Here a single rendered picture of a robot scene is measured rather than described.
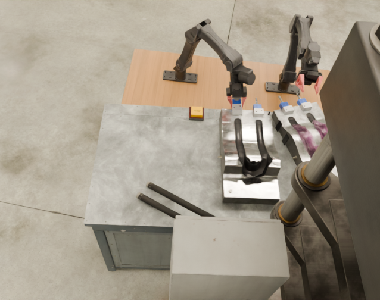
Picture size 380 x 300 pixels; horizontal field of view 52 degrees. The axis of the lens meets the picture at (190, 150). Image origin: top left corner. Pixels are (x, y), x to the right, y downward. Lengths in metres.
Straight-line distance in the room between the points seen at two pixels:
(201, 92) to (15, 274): 1.57
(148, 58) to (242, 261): 1.62
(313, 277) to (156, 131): 1.13
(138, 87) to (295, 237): 1.31
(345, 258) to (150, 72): 1.62
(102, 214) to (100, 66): 1.94
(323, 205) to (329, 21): 3.40
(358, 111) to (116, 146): 1.45
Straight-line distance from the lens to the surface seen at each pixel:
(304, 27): 2.08
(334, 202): 1.11
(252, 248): 1.06
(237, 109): 1.99
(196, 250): 1.04
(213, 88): 2.26
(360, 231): 0.73
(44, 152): 3.04
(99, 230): 1.92
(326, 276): 1.30
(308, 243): 1.31
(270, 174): 1.88
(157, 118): 2.09
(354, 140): 0.75
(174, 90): 2.23
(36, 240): 2.73
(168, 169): 1.91
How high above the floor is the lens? 2.44
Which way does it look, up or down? 56 degrees down
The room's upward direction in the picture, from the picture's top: 7 degrees clockwise
